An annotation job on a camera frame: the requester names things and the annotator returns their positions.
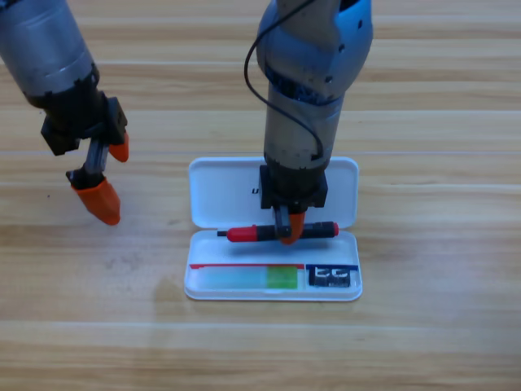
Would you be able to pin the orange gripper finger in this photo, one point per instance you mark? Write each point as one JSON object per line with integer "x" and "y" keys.
{"x": 296, "y": 228}
{"x": 120, "y": 150}
{"x": 102, "y": 203}

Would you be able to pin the green and white glue stick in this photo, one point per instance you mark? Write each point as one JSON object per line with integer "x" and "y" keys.
{"x": 248, "y": 278}

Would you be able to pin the red black whiteboard marker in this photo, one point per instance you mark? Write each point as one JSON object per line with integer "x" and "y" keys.
{"x": 248, "y": 234}

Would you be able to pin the white Unitree pencil case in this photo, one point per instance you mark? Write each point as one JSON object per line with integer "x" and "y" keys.
{"x": 228, "y": 191}

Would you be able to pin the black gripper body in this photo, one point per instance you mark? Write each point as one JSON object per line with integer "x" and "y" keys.
{"x": 293, "y": 187}
{"x": 77, "y": 118}

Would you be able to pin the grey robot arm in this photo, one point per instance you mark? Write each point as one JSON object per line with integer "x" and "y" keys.
{"x": 309, "y": 81}
{"x": 40, "y": 49}

